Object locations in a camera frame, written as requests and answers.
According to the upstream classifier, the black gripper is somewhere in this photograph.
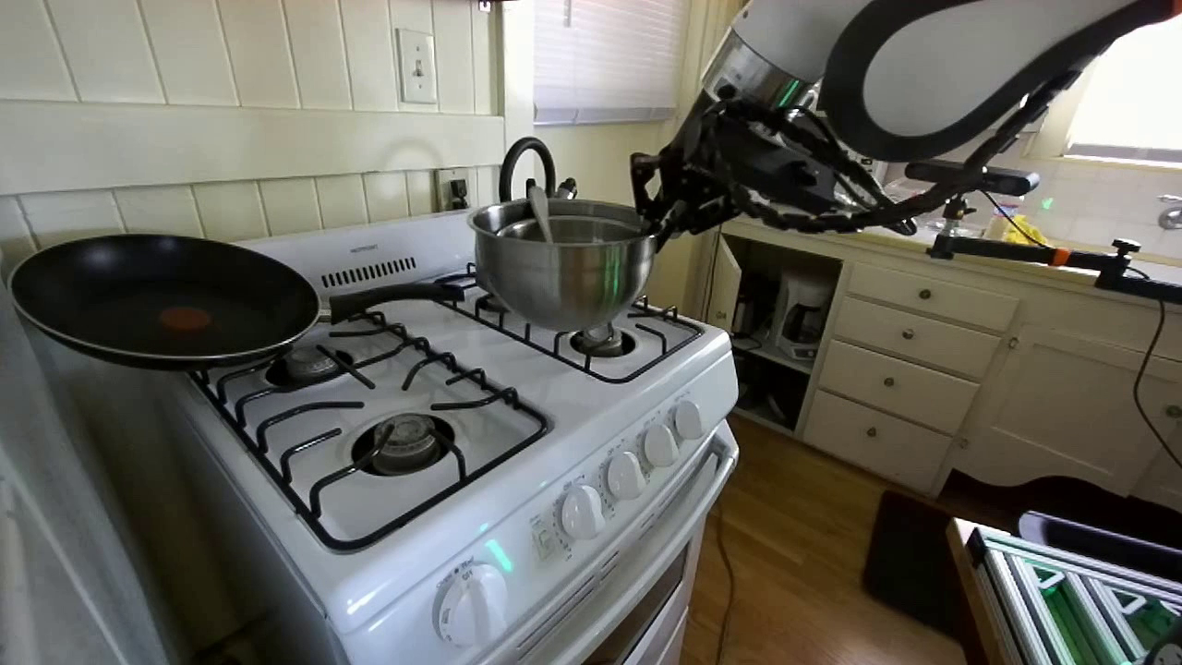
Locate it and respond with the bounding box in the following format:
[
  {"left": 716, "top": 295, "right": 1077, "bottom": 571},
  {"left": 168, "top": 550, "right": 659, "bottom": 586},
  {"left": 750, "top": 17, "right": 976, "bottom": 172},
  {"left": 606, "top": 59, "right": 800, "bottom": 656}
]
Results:
[{"left": 628, "top": 104, "right": 852, "bottom": 251}]

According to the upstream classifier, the silver metal bowl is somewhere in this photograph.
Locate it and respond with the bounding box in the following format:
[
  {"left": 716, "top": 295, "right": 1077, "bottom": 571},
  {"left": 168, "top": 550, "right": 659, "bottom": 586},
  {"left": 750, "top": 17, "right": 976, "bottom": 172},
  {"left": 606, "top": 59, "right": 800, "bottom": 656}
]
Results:
[{"left": 466, "top": 196, "right": 661, "bottom": 336}]

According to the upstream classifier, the black frying pan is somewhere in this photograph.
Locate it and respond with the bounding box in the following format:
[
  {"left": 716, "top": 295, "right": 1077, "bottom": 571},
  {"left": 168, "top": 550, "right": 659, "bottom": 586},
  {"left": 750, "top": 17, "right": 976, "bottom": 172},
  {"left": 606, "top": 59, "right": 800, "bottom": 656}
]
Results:
[{"left": 5, "top": 229, "right": 463, "bottom": 369}]

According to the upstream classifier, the white window blind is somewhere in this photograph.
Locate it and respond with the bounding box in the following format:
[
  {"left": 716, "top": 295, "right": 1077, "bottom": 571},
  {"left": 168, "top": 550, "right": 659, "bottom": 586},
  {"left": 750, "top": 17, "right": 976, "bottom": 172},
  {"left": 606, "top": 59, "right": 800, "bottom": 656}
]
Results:
[{"left": 527, "top": 0, "right": 686, "bottom": 130}]

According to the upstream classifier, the round gas burner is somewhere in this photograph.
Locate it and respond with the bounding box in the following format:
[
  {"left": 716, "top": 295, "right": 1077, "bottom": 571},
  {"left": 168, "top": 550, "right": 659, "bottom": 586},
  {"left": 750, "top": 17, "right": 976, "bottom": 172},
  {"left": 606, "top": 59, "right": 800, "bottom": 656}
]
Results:
[
  {"left": 347, "top": 408, "right": 463, "bottom": 478},
  {"left": 261, "top": 341, "right": 347, "bottom": 386},
  {"left": 567, "top": 320, "right": 638, "bottom": 362}
]

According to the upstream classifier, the black double burner grate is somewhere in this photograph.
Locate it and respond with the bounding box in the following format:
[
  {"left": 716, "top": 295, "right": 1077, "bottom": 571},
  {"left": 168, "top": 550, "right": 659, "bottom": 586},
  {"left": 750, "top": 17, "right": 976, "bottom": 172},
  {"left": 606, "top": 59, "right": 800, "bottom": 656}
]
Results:
[
  {"left": 433, "top": 269, "right": 710, "bottom": 386},
  {"left": 186, "top": 301, "right": 553, "bottom": 554}
]

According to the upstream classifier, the coffee maker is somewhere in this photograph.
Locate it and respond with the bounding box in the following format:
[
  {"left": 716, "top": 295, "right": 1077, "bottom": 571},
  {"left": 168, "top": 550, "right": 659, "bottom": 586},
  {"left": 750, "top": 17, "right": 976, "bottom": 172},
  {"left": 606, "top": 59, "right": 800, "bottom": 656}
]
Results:
[{"left": 769, "top": 269, "right": 835, "bottom": 365}]

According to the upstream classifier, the white stove knob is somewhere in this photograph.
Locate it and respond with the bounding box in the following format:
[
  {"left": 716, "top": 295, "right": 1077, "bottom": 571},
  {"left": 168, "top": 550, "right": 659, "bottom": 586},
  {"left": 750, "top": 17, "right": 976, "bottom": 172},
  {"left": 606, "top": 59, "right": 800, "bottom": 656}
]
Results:
[
  {"left": 663, "top": 394, "right": 714, "bottom": 445},
  {"left": 598, "top": 443, "right": 649, "bottom": 502},
  {"left": 553, "top": 477, "right": 610, "bottom": 543},
  {"left": 428, "top": 556, "right": 512, "bottom": 652},
  {"left": 634, "top": 416, "right": 684, "bottom": 471}
]

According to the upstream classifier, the cream cabinet drawer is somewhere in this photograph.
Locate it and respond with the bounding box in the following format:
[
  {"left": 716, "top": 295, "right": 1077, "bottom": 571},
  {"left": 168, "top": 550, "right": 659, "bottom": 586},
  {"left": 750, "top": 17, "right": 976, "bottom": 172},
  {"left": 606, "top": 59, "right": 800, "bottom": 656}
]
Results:
[
  {"left": 846, "top": 253, "right": 1027, "bottom": 336},
  {"left": 815, "top": 336, "right": 982, "bottom": 435},
  {"left": 832, "top": 291, "right": 1003, "bottom": 379},
  {"left": 796, "top": 386, "right": 961, "bottom": 499}
]

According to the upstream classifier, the yellow object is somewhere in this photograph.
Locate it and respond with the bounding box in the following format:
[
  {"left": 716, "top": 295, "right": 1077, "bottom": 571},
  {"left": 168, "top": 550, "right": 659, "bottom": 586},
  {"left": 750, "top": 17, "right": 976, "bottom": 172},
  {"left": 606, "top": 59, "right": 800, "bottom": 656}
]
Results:
[{"left": 993, "top": 211, "right": 1050, "bottom": 251}]

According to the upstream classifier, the dark floor mat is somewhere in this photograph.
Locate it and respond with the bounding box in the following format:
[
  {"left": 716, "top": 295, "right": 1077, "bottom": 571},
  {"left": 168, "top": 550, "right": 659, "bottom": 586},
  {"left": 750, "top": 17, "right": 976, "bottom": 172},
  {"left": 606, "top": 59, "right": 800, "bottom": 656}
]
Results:
[{"left": 859, "top": 488, "right": 988, "bottom": 644}]

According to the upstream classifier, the cream kitchen base cabinet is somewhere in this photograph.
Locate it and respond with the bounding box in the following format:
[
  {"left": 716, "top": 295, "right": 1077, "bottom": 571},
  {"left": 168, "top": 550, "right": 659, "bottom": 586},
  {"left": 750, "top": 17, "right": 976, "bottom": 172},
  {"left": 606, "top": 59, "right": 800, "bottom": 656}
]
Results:
[{"left": 716, "top": 214, "right": 1182, "bottom": 513}]

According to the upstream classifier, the white gas stove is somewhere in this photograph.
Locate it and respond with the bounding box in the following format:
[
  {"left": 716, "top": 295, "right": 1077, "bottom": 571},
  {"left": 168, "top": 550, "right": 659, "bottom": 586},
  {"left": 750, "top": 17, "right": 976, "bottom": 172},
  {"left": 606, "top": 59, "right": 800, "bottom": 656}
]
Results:
[{"left": 150, "top": 206, "right": 747, "bottom": 665}]

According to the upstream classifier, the bright kitchen window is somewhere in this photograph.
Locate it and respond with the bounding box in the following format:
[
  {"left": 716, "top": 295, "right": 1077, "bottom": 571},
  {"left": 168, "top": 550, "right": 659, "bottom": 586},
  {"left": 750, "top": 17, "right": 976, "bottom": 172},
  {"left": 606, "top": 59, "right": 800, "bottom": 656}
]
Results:
[{"left": 1059, "top": 13, "right": 1182, "bottom": 169}]

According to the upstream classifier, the white and green rack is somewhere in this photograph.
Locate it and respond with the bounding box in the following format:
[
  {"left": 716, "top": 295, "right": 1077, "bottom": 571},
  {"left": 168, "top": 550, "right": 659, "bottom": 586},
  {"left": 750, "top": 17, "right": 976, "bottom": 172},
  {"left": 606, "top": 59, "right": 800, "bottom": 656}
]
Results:
[{"left": 940, "top": 513, "right": 1182, "bottom": 665}]

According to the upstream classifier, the white plastic tub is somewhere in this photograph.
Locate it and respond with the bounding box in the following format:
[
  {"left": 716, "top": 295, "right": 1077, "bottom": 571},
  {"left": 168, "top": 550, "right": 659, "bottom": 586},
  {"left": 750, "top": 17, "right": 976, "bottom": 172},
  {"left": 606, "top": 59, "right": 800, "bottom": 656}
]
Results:
[{"left": 1016, "top": 504, "right": 1182, "bottom": 582}]

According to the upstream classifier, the steel kettle with black handle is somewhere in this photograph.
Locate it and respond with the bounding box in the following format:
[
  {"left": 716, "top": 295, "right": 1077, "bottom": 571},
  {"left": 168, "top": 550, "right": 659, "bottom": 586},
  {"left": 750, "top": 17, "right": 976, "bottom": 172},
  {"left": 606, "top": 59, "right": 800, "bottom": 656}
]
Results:
[{"left": 495, "top": 131, "right": 585, "bottom": 206}]

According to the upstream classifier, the black robot cable conduit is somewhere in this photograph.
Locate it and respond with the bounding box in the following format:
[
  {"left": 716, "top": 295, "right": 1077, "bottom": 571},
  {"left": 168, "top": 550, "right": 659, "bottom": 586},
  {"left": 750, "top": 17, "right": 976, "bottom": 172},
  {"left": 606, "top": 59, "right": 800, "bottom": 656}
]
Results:
[{"left": 725, "top": 67, "right": 1110, "bottom": 238}]

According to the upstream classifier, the wall power outlet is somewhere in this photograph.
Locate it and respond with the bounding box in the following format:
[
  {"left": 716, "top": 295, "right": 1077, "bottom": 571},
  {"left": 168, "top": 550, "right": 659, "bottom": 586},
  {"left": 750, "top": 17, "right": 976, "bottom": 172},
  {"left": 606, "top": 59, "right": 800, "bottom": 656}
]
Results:
[{"left": 434, "top": 167, "right": 471, "bottom": 214}]

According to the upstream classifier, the white wall light switch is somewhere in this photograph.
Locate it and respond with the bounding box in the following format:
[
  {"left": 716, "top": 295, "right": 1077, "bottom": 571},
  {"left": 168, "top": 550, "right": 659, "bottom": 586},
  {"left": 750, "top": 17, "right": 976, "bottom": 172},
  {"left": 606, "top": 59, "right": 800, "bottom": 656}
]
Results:
[{"left": 396, "top": 27, "right": 444, "bottom": 105}]

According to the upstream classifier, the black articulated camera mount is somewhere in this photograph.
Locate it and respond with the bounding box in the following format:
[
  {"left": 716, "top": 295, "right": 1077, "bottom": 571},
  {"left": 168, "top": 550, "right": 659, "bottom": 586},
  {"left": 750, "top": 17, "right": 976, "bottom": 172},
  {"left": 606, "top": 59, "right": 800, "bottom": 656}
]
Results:
[{"left": 900, "top": 156, "right": 1182, "bottom": 305}]

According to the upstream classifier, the white oven door handle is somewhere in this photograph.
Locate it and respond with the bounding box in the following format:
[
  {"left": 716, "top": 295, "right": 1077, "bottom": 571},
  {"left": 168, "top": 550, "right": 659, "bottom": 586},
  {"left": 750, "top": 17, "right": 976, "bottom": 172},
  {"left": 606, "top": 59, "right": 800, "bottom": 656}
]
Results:
[{"left": 492, "top": 419, "right": 747, "bottom": 665}]

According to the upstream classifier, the thin black power cable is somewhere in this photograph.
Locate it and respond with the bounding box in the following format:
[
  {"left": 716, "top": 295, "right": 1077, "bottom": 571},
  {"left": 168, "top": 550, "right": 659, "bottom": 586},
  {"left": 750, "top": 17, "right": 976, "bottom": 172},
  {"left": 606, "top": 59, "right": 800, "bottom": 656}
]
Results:
[{"left": 1126, "top": 295, "right": 1182, "bottom": 471}]

